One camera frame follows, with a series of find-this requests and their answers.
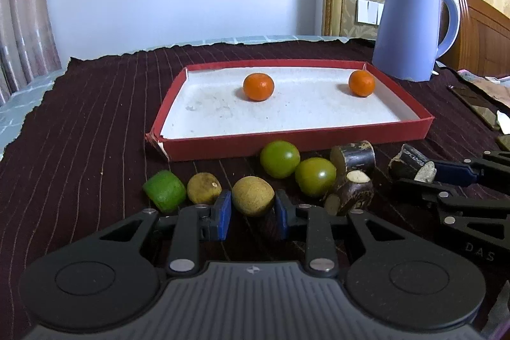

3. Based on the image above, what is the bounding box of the wooden headboard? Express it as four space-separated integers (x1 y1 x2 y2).
437 0 510 78

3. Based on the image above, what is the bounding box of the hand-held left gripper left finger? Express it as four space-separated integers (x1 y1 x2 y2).
98 189 233 278

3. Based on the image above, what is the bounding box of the green cut cucumber piece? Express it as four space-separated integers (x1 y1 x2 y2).
142 170 187 214

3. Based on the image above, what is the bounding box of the crumpled brown paper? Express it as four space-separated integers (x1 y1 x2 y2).
457 68 510 102

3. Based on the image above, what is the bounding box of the red cardboard tray white inside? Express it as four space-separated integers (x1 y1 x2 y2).
144 59 435 163

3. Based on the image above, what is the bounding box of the dark brown flat strip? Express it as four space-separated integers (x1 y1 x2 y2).
447 84 501 132

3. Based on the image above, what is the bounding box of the green round citrus fruit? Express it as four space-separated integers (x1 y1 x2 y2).
260 140 301 179
294 157 337 198

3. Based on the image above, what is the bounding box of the orange mandarin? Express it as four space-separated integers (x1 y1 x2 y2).
243 73 275 102
348 69 376 98

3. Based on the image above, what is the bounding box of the white wall switch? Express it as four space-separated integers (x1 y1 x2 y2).
355 0 385 25

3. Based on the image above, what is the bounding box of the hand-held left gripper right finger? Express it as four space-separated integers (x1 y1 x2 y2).
274 189 405 278

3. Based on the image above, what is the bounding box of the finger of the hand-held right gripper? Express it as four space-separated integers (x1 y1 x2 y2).
392 177 510 265
432 150 510 187

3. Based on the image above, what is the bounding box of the large tan round fruit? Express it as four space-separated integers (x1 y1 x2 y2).
231 176 276 218

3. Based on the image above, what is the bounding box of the pink patterned curtain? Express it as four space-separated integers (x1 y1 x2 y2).
0 0 63 106

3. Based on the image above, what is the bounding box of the slim dark sugarcane piece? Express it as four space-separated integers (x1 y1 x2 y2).
388 143 436 182

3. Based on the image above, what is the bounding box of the knobbly dark sugarcane piece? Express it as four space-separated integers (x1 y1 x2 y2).
324 170 375 216

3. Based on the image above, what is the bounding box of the thick dark sugarcane piece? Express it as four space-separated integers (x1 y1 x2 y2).
329 140 376 177

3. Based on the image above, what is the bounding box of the blue electric kettle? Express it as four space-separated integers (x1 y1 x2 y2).
371 0 461 82

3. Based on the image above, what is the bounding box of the small olive brown round fruit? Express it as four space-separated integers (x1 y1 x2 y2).
186 172 222 206

